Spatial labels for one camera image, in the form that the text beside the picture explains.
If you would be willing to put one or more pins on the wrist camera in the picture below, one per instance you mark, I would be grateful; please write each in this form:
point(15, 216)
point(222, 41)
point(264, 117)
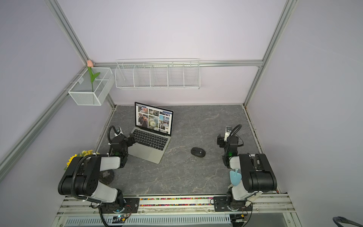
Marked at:
point(118, 132)
point(228, 132)

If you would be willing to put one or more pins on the pink artificial tulip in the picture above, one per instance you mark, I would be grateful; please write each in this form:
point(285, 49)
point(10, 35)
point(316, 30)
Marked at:
point(93, 76)

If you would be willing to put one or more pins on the white vented cable duct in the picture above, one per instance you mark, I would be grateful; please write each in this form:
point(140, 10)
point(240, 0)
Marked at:
point(152, 220)

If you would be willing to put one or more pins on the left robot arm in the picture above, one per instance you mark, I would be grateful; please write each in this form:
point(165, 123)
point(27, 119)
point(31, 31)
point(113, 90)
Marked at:
point(81, 178)

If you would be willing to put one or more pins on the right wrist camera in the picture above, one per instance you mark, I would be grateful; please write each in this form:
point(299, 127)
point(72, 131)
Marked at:
point(228, 132)

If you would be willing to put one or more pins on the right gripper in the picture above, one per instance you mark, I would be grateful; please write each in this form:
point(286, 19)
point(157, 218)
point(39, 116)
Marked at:
point(222, 141)

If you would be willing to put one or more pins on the black wireless mouse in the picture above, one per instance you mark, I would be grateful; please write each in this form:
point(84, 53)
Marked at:
point(198, 152)

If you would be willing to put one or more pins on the light blue garden trowel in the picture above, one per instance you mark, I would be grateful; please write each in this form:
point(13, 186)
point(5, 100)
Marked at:
point(235, 177)

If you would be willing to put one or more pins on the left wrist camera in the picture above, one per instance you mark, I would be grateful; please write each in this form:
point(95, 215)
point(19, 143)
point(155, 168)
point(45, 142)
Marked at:
point(118, 132)

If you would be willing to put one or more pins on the white wire wall shelf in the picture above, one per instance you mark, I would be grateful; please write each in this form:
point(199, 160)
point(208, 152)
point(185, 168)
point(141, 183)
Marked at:
point(177, 73)

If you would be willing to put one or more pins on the silver laptop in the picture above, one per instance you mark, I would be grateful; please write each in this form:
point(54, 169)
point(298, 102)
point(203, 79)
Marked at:
point(152, 132)

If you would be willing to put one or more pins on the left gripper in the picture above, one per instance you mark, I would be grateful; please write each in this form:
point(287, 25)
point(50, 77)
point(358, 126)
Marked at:
point(126, 141)

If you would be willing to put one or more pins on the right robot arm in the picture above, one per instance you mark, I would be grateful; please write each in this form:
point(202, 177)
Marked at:
point(251, 175)

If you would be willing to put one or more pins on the white mesh wall basket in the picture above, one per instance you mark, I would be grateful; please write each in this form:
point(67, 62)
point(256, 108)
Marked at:
point(81, 91)

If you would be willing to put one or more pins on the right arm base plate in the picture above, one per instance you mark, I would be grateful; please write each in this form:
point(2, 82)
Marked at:
point(224, 204)

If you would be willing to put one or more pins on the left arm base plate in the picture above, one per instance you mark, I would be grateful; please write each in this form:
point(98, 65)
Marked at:
point(130, 205)

